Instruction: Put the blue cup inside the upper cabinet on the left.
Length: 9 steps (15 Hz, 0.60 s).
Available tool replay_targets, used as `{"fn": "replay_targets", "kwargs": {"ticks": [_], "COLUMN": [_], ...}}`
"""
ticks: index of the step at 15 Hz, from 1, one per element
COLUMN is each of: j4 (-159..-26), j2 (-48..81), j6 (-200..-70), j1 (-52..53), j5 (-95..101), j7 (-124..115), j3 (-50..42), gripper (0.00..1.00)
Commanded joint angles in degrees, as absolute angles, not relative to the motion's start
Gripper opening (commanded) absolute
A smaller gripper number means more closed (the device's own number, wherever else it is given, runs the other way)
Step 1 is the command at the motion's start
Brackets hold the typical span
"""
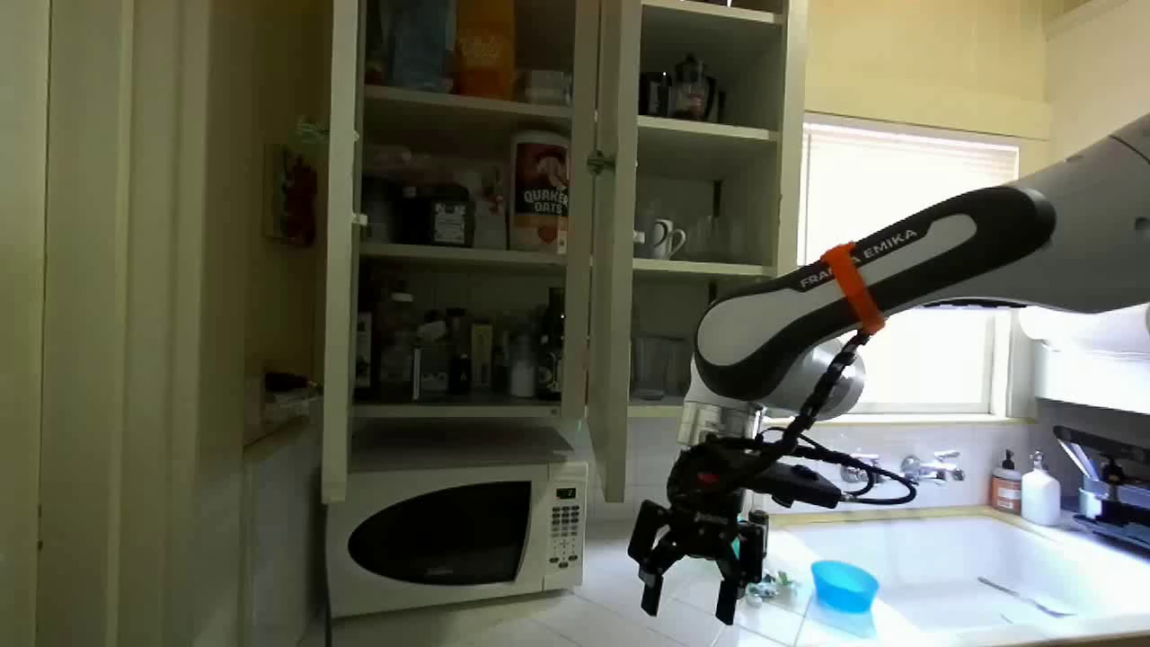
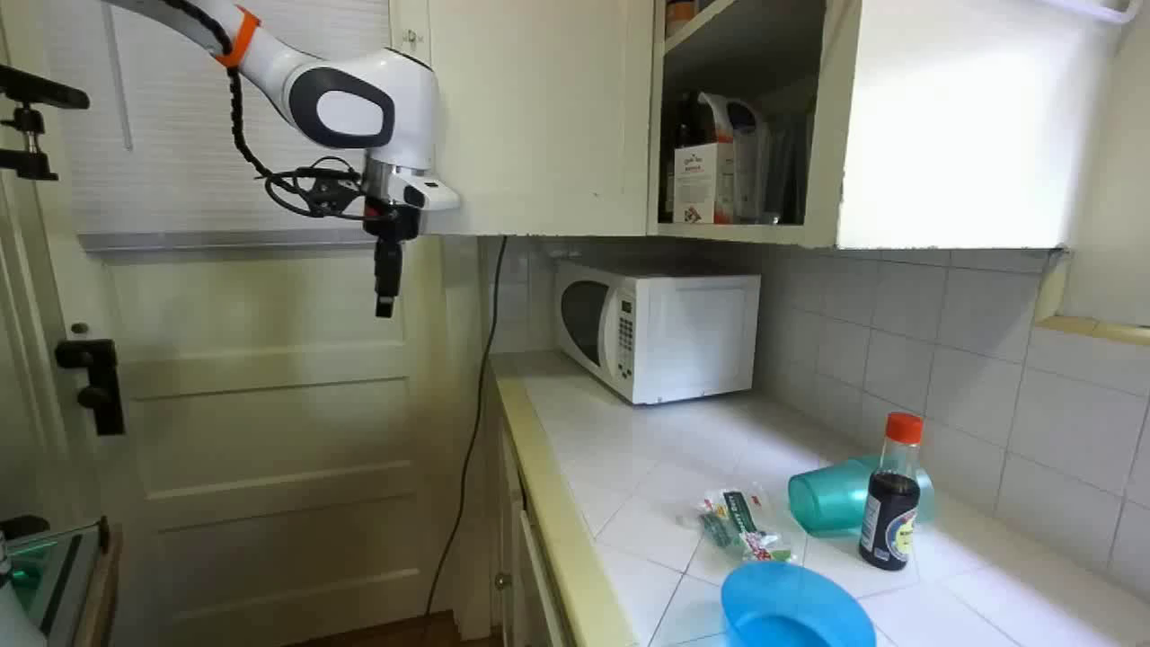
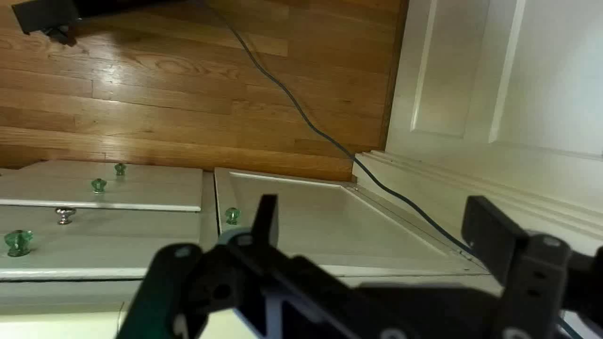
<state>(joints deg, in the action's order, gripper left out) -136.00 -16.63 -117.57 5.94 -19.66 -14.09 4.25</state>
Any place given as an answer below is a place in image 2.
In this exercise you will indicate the teal translucent plastic cup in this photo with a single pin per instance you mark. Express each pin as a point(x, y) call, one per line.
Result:
point(828, 493)

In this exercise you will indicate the green white snack packet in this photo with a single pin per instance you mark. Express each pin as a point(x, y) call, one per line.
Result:
point(743, 527)

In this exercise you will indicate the white microwave oven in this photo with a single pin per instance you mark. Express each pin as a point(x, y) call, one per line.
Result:
point(694, 335)

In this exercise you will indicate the black camera clamp mount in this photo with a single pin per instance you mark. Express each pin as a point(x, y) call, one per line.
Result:
point(39, 89)

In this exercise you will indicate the soy sauce bottle red cap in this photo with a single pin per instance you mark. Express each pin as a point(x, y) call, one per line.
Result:
point(891, 515)

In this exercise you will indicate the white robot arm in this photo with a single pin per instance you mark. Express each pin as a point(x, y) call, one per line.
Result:
point(347, 107)

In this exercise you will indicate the white door window blind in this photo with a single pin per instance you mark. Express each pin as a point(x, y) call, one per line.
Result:
point(144, 145)

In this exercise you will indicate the white panel door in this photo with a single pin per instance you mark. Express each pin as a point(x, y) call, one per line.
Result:
point(275, 419)

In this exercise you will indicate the white cabinet door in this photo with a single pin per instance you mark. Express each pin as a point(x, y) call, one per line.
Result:
point(973, 121)
point(552, 107)

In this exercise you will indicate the blue plastic bowl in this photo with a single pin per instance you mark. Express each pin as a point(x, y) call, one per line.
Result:
point(792, 606)

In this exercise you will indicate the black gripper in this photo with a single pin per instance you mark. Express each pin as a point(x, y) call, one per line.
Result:
point(392, 221)

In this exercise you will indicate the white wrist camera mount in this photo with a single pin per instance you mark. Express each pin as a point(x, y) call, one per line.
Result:
point(433, 196)

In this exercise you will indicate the black door lock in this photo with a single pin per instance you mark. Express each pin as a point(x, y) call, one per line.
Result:
point(102, 382)

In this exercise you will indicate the cream lower counter cabinet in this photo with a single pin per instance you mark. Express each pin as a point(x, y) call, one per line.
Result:
point(528, 586)

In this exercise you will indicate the white upper wall cabinet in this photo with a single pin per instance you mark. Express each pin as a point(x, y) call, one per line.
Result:
point(766, 236)

